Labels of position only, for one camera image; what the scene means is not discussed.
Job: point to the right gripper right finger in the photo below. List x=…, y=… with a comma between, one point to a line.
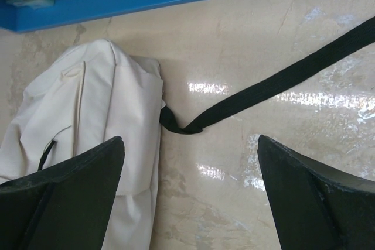
x=315, y=206

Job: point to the beige canvas backpack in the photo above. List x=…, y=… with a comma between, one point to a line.
x=95, y=91

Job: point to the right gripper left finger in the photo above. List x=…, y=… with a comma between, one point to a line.
x=65, y=206

